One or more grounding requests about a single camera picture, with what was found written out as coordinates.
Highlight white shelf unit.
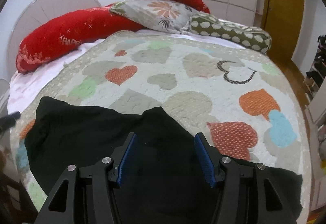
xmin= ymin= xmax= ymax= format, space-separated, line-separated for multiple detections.
xmin=303 ymin=35 xmax=325 ymax=210

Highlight long red pillow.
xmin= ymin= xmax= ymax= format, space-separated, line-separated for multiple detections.
xmin=15 ymin=6 xmax=144 ymax=74

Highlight black pants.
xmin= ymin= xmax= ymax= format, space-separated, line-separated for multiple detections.
xmin=25 ymin=97 xmax=302 ymax=223

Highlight floral grey pillow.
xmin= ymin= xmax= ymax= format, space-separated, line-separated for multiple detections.
xmin=110 ymin=0 xmax=198 ymax=33

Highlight heart pattern quilt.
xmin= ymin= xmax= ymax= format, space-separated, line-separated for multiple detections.
xmin=11 ymin=31 xmax=311 ymax=223

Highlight wooden door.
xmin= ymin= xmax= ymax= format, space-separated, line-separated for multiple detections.
xmin=264 ymin=0 xmax=304 ymax=65

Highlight round white headboard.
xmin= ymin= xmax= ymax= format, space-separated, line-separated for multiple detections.
xmin=7 ymin=0 xmax=101 ymax=65

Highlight green white patterned bolster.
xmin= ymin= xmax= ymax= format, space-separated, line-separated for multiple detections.
xmin=187 ymin=12 xmax=272 ymax=54

